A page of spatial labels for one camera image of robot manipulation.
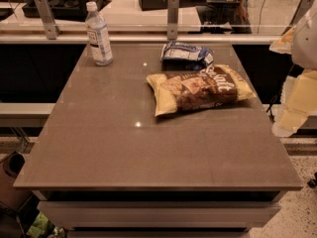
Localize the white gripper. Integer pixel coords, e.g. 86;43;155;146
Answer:
269;27;317;138

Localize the brown yellow chip bag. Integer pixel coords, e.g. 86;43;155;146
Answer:
147;64;256;116

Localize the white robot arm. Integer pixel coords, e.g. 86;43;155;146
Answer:
269;8;317;137

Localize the blue white chip bag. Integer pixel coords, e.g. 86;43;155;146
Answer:
160;41;214;70

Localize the clear plastic water bottle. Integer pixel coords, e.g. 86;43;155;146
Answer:
85;1;113;65

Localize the black tray with objects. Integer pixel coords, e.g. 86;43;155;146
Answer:
21;0;113;19

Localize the green package under table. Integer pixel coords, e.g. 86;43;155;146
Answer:
26;211;67;238

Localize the brown bin at left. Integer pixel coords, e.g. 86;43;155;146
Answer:
0;151;32;215

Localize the black cable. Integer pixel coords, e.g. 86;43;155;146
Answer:
265;94;280;123

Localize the right metal railing bracket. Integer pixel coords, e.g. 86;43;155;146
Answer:
290;0;315;26

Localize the metal railing bracket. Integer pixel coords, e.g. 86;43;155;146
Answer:
290;0;315;26
34;0;59;40
167;0;179;40

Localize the middle metal railing bracket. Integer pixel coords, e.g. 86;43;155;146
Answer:
167;0;179;40

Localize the left metal railing bracket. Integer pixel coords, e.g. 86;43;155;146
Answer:
34;0;59;40

